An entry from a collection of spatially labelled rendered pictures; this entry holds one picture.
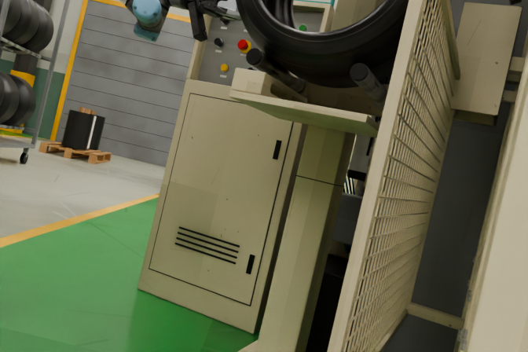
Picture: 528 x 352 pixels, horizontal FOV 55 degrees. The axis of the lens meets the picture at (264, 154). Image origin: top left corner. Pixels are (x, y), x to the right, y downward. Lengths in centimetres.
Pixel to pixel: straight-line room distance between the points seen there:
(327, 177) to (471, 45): 56
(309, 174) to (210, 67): 77
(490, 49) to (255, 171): 93
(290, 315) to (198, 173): 72
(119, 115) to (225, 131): 896
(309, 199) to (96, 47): 990
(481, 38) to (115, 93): 987
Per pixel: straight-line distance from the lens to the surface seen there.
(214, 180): 204
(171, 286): 216
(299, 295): 165
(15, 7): 518
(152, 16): 148
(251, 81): 133
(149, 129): 1076
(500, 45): 154
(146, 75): 1090
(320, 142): 162
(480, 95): 150
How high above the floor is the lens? 65
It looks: level
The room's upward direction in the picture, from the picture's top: 13 degrees clockwise
